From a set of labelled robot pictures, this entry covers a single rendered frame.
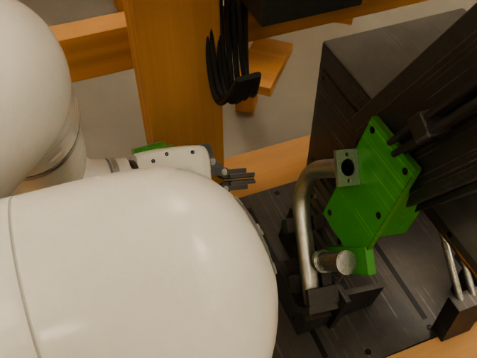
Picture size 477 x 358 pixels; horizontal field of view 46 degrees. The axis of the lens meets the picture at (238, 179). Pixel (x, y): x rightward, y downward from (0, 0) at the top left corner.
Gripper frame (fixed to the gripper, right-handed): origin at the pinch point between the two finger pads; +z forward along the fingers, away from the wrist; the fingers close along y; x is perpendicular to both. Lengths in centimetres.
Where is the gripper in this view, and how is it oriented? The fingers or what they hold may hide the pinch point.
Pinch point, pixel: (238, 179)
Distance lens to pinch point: 79.0
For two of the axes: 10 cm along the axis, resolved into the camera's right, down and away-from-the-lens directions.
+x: -4.3, 0.1, 9.0
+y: -0.8, -10.0, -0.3
